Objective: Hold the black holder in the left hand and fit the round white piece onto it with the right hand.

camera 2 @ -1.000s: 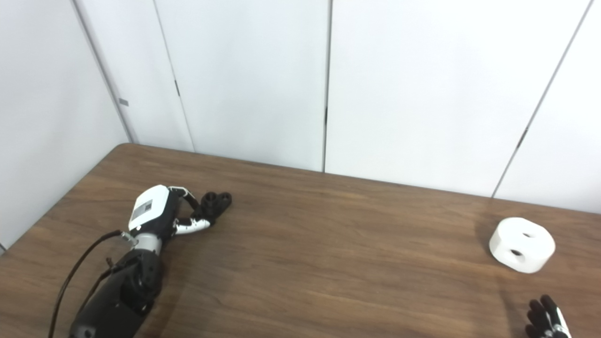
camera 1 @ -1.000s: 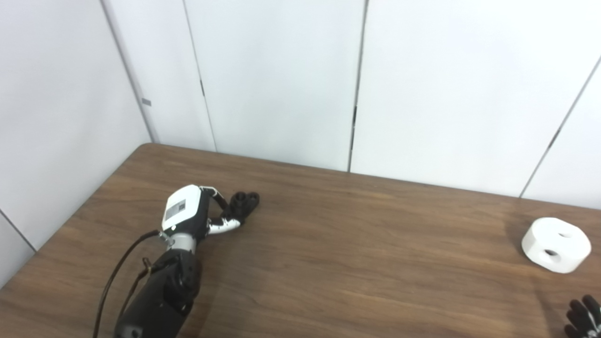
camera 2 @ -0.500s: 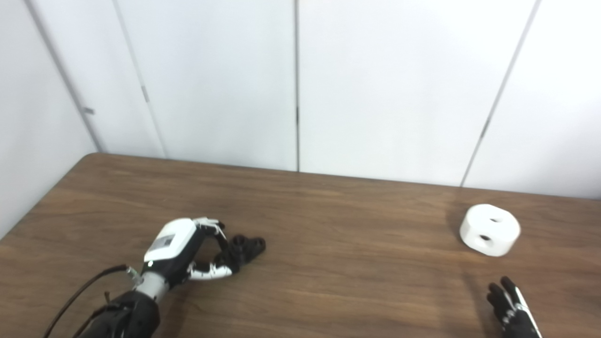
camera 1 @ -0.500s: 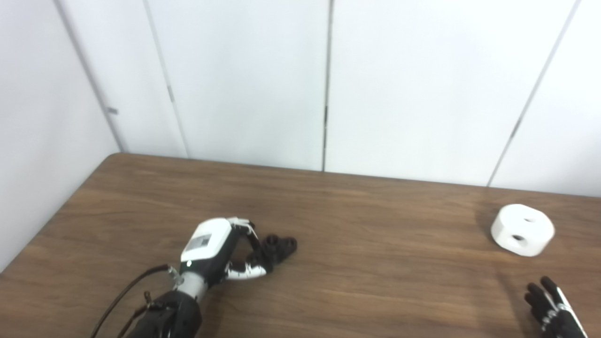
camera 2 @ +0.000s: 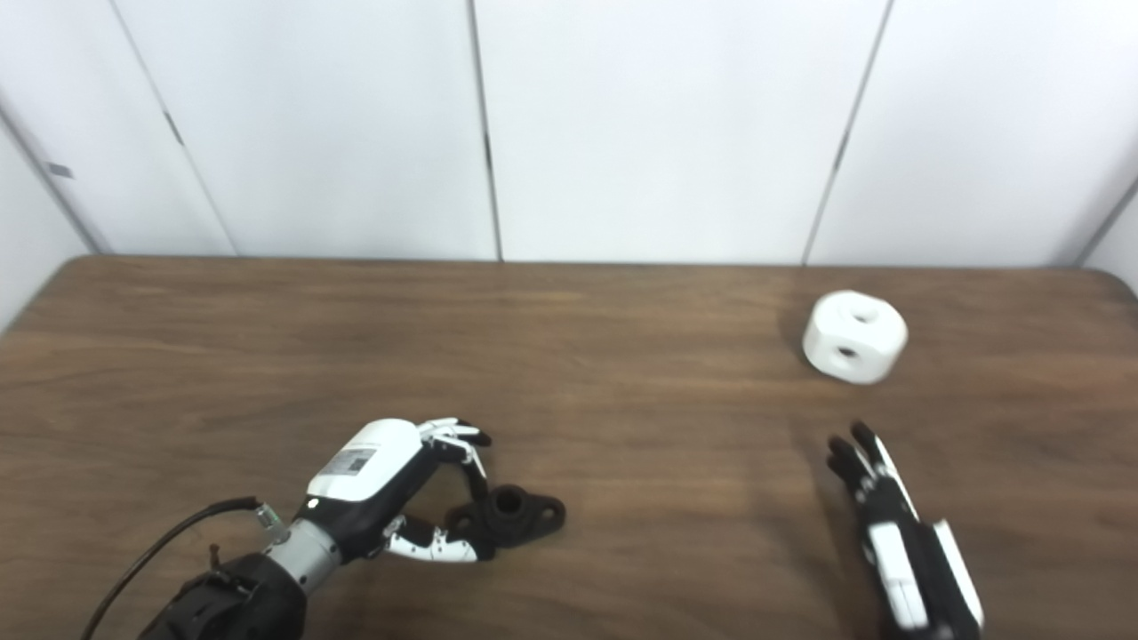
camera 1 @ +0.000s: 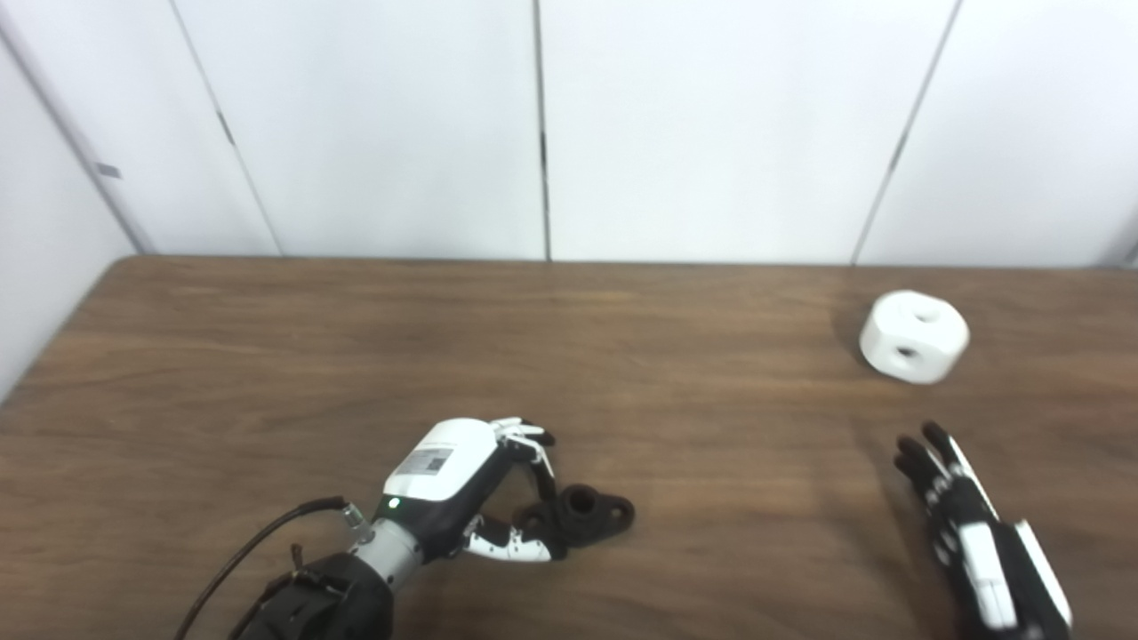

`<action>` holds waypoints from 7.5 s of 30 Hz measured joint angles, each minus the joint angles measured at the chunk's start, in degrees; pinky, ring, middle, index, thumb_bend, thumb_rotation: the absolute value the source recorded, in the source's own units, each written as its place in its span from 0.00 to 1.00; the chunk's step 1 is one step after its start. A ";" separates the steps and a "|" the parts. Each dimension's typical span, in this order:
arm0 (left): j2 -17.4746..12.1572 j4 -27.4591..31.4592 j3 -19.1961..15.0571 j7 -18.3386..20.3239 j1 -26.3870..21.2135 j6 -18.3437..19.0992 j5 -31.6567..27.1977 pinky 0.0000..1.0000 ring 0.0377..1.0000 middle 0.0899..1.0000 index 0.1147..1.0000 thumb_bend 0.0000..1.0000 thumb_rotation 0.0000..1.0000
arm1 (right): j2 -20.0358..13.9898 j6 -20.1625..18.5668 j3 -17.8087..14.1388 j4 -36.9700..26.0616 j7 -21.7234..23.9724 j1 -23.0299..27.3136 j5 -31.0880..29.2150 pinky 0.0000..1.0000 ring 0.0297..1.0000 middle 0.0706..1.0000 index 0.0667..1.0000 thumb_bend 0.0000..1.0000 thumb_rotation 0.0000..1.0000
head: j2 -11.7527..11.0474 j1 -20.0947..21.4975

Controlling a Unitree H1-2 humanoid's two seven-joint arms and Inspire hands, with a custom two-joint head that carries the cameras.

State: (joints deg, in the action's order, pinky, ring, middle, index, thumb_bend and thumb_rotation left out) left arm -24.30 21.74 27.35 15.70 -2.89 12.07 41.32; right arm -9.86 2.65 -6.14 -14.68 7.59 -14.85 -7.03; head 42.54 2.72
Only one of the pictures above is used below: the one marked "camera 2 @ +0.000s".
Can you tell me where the round white piece with holes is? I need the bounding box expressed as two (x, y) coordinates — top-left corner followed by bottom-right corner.
(802, 291), (910, 386)

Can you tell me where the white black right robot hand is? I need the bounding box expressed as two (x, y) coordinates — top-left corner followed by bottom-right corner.
(826, 421), (986, 640)

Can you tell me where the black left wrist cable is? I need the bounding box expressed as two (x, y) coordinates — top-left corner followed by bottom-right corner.
(80, 496), (287, 640)

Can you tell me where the black flanged holder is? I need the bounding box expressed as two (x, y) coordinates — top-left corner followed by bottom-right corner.
(445, 484), (567, 561)

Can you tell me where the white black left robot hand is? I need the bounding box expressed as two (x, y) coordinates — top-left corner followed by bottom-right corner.
(297, 417), (493, 564)

